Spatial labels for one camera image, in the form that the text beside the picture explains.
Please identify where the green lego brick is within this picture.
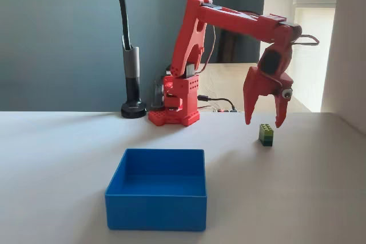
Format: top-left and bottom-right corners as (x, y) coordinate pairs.
(258, 123), (275, 148)

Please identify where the thin wrist servo cable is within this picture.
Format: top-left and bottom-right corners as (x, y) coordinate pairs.
(291, 34), (320, 47)

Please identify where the blue box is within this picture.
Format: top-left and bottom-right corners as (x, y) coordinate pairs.
(104, 148), (208, 232)

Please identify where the black red arm cable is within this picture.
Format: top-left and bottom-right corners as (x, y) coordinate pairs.
(199, 23), (217, 74)

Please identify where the black usb cable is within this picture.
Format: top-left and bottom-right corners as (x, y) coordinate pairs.
(197, 94), (237, 113)

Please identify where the black gooseneck lamp stand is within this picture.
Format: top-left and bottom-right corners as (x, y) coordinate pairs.
(113, 0), (148, 119)

